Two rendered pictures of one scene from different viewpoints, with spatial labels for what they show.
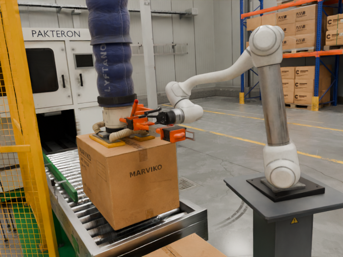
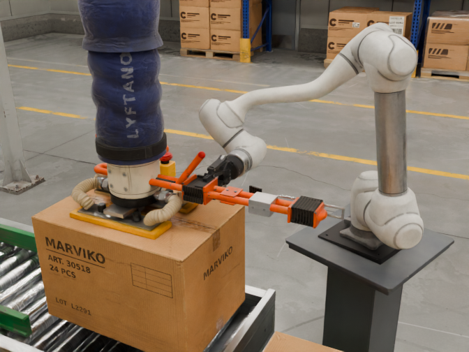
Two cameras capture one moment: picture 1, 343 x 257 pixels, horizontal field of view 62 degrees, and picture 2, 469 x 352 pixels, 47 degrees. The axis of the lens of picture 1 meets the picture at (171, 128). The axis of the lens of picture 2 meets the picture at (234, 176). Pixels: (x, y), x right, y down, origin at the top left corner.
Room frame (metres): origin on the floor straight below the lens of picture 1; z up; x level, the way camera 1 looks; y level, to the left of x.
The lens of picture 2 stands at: (0.13, 0.87, 1.88)
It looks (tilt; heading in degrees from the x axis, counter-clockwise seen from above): 24 degrees down; 329
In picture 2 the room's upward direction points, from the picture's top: 1 degrees counter-clockwise
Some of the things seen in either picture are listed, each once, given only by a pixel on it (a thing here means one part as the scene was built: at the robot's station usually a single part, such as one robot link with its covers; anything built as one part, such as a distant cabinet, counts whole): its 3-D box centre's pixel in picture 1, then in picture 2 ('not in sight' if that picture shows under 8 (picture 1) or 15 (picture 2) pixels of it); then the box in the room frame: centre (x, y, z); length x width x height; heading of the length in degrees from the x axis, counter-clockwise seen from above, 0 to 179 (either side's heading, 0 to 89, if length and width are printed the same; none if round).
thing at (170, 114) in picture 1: (164, 118); (227, 171); (1.56, 0.04, 1.18); 0.09 x 0.07 x 0.08; 123
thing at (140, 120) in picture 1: (137, 123); (199, 188); (1.49, 0.18, 1.17); 0.10 x 0.08 x 0.06; 122
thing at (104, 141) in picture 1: (105, 137); (119, 215); (1.65, 0.39, 1.07); 0.34 x 0.10 x 0.05; 32
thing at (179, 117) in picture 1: (175, 116); (236, 163); (1.60, -0.03, 1.18); 0.09 x 0.06 x 0.09; 33
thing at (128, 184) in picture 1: (124, 169); (144, 260); (1.69, 0.31, 0.85); 0.60 x 0.40 x 0.40; 31
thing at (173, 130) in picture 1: (172, 134); (306, 212); (1.19, 0.00, 1.17); 0.08 x 0.07 x 0.05; 32
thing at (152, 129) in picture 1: (157, 130); (263, 204); (1.31, 0.06, 1.17); 0.07 x 0.07 x 0.04; 32
